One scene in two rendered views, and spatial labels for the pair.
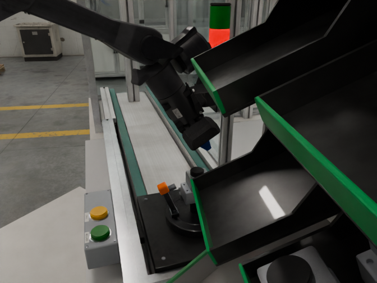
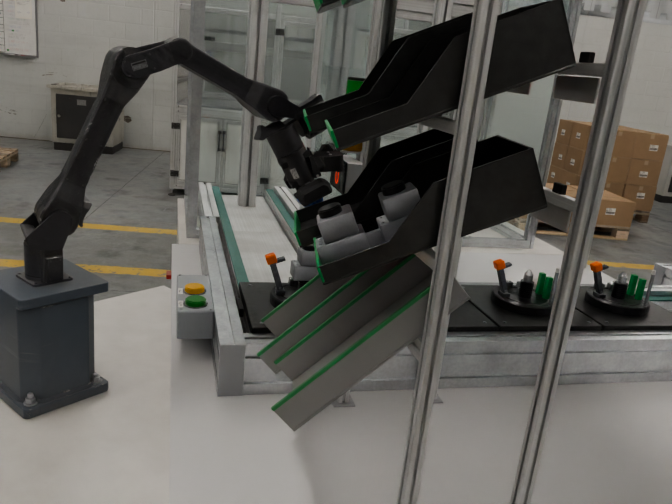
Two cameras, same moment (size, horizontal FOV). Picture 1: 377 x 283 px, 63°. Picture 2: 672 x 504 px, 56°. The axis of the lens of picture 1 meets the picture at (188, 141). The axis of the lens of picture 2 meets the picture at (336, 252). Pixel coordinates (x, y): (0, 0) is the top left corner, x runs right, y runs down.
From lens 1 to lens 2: 63 cm
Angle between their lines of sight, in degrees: 9
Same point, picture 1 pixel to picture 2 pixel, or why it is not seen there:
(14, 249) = not seen: hidden behind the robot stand
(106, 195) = (203, 278)
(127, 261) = (222, 323)
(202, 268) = (297, 307)
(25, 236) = (99, 317)
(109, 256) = (202, 326)
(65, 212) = (146, 304)
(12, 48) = (35, 123)
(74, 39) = (148, 121)
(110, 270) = (199, 352)
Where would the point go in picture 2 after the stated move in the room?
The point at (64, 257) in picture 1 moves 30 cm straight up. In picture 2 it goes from (146, 337) to (149, 196)
